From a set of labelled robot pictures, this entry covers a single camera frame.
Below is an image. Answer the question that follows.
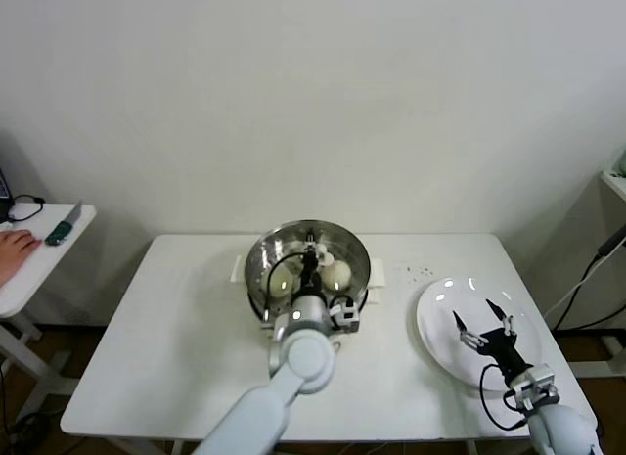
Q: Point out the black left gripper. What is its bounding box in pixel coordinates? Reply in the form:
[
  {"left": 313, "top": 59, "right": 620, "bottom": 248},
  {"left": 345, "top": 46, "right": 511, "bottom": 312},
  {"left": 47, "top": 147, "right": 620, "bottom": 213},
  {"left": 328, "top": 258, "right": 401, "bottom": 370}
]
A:
[{"left": 297, "top": 233, "right": 324, "bottom": 296}]

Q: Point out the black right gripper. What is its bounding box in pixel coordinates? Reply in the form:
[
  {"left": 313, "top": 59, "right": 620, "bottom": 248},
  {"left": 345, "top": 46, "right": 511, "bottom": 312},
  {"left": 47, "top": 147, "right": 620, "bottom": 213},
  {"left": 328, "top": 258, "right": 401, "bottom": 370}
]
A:
[{"left": 452, "top": 298, "right": 535, "bottom": 382}]

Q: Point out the white steamed baozi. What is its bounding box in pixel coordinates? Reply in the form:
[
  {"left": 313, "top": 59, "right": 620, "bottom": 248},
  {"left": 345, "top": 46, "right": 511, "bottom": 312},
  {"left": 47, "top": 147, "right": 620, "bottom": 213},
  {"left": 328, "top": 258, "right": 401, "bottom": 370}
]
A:
[
  {"left": 263, "top": 271, "right": 295, "bottom": 300},
  {"left": 320, "top": 260, "right": 353, "bottom": 292}
]

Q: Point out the perforated steel steamer basket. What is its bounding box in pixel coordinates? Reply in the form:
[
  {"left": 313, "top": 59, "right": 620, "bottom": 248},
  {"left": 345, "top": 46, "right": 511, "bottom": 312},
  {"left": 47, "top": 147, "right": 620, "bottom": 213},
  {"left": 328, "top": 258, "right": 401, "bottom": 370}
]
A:
[{"left": 244, "top": 220, "right": 372, "bottom": 329}]

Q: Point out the person's bare hand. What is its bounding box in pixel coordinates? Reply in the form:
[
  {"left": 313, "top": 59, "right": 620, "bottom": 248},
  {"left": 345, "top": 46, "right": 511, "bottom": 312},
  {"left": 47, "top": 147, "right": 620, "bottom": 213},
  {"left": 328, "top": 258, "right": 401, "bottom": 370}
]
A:
[{"left": 0, "top": 229, "right": 42, "bottom": 286}]

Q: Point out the white round plate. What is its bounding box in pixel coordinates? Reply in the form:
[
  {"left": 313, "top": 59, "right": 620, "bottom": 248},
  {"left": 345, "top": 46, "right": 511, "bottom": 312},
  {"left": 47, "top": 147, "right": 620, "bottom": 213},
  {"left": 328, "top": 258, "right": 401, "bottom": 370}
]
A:
[{"left": 415, "top": 277, "right": 543, "bottom": 391}]

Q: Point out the white electric cooker base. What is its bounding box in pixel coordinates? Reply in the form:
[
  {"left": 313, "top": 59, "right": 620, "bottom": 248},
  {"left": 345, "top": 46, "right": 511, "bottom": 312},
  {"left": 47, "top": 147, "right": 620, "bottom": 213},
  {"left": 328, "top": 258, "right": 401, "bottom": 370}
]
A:
[{"left": 229, "top": 252, "right": 387, "bottom": 354}]

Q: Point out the white shelf board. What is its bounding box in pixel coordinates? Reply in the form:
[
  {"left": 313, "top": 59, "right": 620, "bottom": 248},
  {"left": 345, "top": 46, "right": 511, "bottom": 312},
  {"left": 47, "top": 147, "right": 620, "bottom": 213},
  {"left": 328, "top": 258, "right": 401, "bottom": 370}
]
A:
[{"left": 600, "top": 170, "right": 626, "bottom": 203}]

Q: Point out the white side table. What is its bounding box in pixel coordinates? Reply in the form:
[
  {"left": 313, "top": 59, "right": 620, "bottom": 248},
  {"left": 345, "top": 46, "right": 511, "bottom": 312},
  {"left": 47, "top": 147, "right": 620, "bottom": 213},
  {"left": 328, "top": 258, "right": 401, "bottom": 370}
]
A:
[{"left": 0, "top": 204, "right": 98, "bottom": 422}]

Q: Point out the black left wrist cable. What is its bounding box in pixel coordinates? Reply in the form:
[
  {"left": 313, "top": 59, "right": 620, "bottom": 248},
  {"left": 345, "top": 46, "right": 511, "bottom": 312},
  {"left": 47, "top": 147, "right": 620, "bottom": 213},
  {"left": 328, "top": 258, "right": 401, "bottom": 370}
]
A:
[{"left": 261, "top": 251, "right": 307, "bottom": 327}]

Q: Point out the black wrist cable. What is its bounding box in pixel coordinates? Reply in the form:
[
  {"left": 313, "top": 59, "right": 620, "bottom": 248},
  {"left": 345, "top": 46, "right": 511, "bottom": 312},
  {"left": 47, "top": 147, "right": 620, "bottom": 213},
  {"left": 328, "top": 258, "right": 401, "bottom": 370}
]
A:
[
  {"left": 261, "top": 251, "right": 307, "bottom": 327},
  {"left": 478, "top": 361, "right": 529, "bottom": 432}
]

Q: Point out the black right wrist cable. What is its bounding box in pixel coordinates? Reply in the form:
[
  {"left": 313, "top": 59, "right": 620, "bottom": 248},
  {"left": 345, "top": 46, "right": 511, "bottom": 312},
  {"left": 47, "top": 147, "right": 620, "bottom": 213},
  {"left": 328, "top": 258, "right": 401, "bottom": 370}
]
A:
[{"left": 478, "top": 361, "right": 529, "bottom": 432}]

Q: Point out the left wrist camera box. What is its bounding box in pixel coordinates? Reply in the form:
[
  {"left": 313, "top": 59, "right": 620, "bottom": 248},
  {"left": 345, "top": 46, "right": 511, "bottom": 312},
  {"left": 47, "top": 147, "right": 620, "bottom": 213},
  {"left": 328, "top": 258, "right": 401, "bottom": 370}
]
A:
[{"left": 328, "top": 297, "right": 362, "bottom": 335}]

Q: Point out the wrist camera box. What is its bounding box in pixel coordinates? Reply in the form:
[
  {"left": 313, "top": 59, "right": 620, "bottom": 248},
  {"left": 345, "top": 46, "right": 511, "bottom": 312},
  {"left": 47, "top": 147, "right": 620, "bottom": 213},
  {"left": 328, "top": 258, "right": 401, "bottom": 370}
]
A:
[
  {"left": 517, "top": 362, "right": 561, "bottom": 412},
  {"left": 328, "top": 297, "right": 362, "bottom": 335}
]

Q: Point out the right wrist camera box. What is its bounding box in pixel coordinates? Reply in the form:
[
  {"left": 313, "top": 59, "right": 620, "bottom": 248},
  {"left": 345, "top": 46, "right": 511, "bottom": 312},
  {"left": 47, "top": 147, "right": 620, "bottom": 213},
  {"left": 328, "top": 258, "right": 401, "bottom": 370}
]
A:
[{"left": 517, "top": 362, "right": 561, "bottom": 412}]

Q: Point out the black and white power cable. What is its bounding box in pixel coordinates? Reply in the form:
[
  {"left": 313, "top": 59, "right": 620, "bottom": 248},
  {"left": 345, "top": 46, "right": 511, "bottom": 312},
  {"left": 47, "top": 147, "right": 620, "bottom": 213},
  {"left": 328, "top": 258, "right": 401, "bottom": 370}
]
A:
[{"left": 545, "top": 224, "right": 626, "bottom": 332}]

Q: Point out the knife with green handle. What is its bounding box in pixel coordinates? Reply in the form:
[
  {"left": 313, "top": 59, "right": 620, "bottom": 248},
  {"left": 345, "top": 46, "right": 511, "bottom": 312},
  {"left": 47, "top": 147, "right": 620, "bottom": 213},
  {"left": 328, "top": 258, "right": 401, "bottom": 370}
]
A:
[{"left": 44, "top": 202, "right": 83, "bottom": 247}]

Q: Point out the black cable on side table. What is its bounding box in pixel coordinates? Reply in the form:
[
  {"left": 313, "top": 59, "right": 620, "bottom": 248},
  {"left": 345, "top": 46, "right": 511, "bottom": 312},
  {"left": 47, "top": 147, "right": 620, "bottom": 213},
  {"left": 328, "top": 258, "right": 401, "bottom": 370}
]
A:
[{"left": 6, "top": 194, "right": 45, "bottom": 224}]

